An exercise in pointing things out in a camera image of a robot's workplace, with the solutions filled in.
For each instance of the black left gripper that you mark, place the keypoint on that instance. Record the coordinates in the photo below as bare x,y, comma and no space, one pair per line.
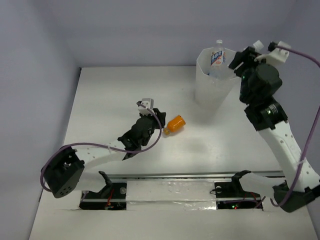
158,118

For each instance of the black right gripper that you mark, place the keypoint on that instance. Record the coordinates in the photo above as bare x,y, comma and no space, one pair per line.
248,56

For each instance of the blue orange label clear bottle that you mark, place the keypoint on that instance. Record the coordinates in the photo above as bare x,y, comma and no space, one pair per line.
217,60

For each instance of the clear unlabelled plastic bottle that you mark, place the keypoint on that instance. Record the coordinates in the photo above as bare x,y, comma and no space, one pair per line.
258,46

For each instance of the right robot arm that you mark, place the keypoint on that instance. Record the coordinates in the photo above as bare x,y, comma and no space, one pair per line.
260,80

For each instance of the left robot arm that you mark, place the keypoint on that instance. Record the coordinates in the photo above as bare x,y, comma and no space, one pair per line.
65,170

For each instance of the white octagonal bin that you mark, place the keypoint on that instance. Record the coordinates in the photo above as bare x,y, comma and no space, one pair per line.
210,92

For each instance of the white foam board cover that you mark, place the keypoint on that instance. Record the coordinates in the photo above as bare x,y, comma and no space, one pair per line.
63,220

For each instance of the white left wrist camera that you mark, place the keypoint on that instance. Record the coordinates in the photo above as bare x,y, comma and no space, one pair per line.
145,106

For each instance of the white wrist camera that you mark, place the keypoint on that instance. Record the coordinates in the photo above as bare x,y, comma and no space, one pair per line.
145,106
276,56

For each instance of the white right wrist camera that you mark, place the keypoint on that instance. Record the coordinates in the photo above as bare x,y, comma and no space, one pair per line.
276,56

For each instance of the aluminium rail front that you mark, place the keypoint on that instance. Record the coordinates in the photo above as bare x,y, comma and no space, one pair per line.
271,174

